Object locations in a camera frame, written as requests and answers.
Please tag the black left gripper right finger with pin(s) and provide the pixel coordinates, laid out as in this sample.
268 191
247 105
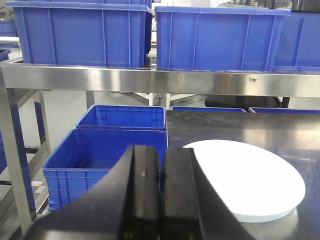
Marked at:
190 207

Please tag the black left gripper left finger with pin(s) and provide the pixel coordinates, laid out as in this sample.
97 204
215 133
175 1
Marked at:
123 205

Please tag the light blue plate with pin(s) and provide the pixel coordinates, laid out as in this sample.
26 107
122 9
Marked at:
255 184

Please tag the stainless steel shelf rack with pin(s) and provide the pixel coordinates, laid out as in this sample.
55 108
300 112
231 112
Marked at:
30 78

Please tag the blue bin on shelf middle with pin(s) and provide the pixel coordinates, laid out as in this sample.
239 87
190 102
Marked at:
218 38

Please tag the blue bin on shelf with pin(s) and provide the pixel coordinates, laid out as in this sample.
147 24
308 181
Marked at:
81 33
299 44
218 38

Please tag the blue bin on shelf left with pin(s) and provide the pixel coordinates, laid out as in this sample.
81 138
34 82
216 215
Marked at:
81 33

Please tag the blue bin on shelf right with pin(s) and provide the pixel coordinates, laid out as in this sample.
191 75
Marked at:
299 44

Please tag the blue floor bin near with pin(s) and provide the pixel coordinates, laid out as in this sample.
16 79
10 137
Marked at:
85 155

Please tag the blue floor bin behind table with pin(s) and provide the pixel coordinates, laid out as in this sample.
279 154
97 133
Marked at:
209 109

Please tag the blue floor bin far right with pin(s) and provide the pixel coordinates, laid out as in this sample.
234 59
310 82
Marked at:
283 110

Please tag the white metal frame background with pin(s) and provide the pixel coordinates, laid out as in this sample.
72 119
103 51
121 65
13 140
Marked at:
168 97

